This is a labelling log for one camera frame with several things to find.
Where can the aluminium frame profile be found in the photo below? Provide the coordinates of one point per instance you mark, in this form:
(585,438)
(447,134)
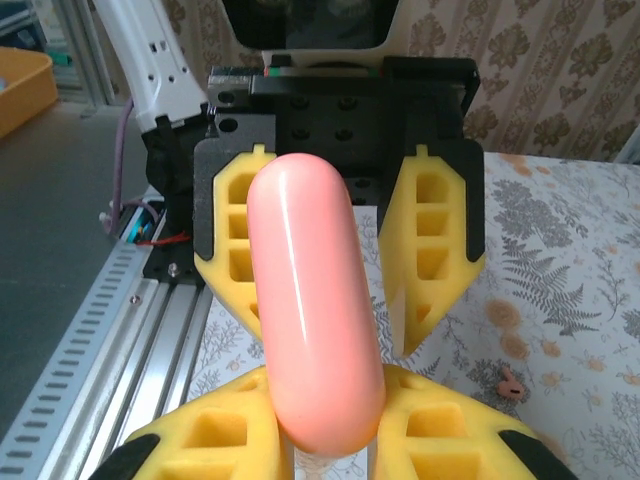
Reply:
(85,60)

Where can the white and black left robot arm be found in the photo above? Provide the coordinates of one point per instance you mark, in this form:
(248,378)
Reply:
(150,60)

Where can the grey metal sheet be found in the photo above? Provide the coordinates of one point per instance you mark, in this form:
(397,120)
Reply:
(50,200)

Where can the yellow plastic bin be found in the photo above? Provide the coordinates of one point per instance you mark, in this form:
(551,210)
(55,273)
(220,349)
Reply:
(30,90)

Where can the small green object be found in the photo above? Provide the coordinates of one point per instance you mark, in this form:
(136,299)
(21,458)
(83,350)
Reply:
(61,60)

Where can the pink sausage toy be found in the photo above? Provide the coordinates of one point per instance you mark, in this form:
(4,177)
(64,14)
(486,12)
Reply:
(315,300)

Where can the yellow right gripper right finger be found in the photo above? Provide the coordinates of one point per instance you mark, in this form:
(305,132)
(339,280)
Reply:
(475,425)

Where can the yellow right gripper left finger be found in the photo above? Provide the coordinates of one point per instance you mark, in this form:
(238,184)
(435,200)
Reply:
(225,410)

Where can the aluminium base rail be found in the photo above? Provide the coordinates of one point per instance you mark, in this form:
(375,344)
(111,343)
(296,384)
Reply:
(160,350)

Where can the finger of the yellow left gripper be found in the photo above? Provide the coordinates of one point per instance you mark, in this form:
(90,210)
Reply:
(457,280)
(220,240)

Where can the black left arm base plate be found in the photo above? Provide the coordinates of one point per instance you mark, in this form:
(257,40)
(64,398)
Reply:
(170,265)

